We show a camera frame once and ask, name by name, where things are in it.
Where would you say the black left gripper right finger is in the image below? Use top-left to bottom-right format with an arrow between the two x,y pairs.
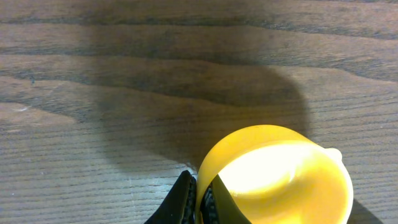
200,175 -> 251,224

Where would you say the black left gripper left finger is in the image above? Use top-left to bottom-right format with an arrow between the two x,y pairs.
144,170 -> 196,224

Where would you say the yellow plastic bowl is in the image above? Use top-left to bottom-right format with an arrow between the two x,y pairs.
195,124 -> 353,223

